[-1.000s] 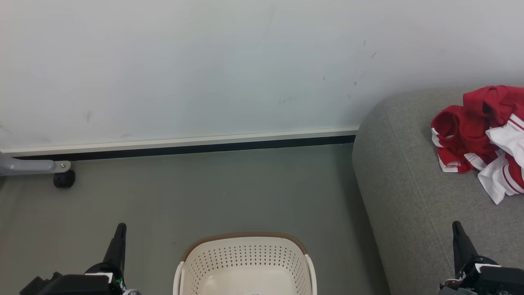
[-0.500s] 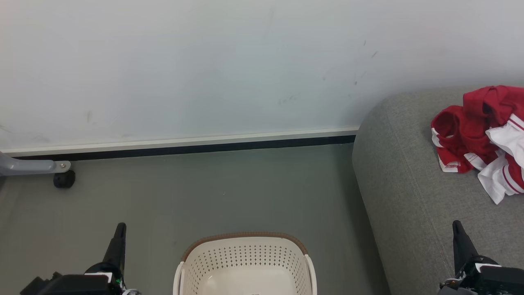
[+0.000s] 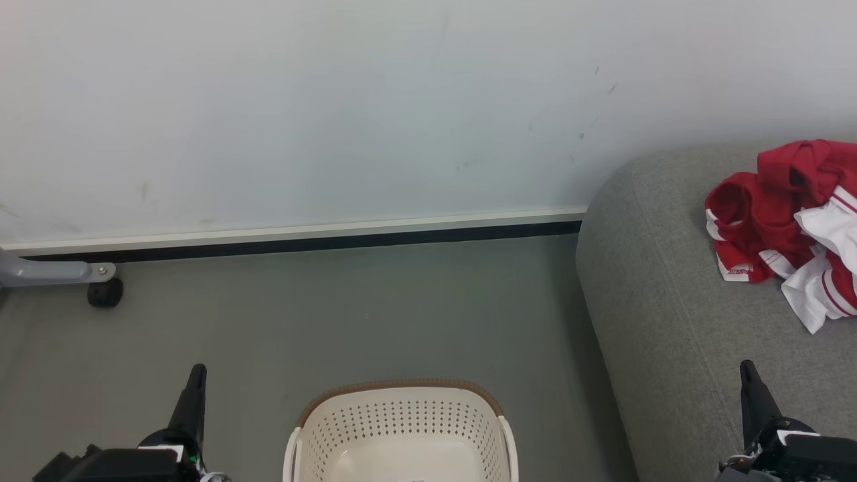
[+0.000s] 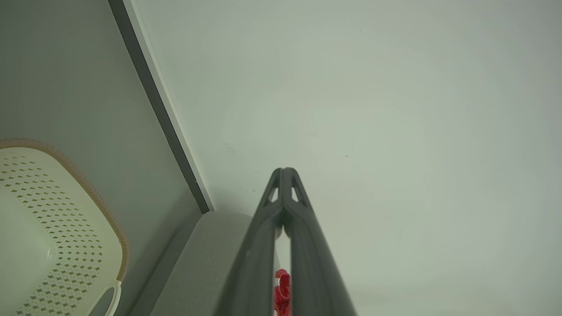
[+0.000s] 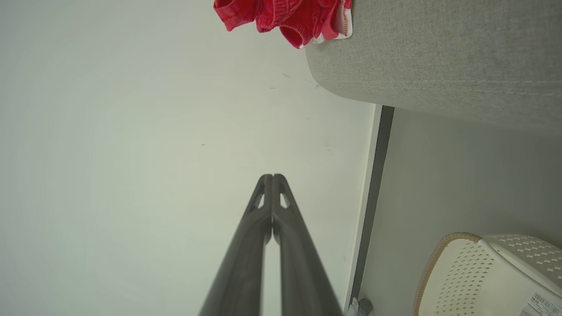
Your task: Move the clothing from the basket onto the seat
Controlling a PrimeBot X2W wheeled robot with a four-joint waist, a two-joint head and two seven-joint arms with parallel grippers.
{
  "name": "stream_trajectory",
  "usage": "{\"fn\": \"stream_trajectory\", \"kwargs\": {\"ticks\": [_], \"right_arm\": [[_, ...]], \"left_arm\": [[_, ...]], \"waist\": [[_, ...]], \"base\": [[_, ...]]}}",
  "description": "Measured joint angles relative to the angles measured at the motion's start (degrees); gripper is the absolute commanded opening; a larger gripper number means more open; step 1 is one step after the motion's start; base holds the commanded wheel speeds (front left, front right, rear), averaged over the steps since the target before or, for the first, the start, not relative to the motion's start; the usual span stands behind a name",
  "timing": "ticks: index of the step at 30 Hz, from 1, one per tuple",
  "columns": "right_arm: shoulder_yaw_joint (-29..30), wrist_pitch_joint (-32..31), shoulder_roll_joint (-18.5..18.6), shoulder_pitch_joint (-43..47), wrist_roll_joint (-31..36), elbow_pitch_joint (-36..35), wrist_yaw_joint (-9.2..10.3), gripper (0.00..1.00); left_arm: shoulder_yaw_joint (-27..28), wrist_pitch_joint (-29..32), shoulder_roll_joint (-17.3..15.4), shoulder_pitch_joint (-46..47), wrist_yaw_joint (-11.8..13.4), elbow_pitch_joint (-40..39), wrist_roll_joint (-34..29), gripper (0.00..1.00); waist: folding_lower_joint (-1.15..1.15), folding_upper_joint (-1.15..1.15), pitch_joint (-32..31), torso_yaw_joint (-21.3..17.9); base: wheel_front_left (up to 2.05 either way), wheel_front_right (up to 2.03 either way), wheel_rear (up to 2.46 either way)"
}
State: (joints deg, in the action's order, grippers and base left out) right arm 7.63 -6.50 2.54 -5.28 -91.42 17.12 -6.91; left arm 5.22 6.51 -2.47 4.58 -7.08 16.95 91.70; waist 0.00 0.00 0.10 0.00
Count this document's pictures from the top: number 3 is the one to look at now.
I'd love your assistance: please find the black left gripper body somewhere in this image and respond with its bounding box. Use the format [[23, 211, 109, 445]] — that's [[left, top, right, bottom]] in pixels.
[[32, 428, 232, 482]]

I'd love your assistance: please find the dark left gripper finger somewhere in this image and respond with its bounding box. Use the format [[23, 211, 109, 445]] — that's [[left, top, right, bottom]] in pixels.
[[167, 364, 208, 449]]

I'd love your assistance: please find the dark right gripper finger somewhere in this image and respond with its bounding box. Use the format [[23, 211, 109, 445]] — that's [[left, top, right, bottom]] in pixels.
[[739, 360, 783, 451]]

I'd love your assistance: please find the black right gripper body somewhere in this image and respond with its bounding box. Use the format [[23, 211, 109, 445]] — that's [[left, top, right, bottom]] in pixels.
[[716, 416, 857, 482]]

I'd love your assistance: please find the red garment with white trim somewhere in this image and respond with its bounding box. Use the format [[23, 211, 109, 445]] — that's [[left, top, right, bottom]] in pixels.
[[704, 139, 857, 283]]

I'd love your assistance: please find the cream perforated laundry basket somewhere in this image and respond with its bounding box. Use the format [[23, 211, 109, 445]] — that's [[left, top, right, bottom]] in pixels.
[[283, 380, 520, 482]]

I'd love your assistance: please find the grey fabric sofa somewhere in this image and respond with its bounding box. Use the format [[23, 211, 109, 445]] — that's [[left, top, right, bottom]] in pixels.
[[576, 141, 857, 482]]

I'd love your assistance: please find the black caster wheel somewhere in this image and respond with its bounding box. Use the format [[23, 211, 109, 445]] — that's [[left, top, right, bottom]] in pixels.
[[87, 278, 124, 309]]

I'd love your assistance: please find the grey metal stand leg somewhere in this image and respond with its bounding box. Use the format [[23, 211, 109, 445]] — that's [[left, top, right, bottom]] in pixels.
[[0, 246, 117, 289]]

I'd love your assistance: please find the white and black baseboard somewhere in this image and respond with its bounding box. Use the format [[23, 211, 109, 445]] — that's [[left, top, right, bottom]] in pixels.
[[0, 208, 589, 263]]

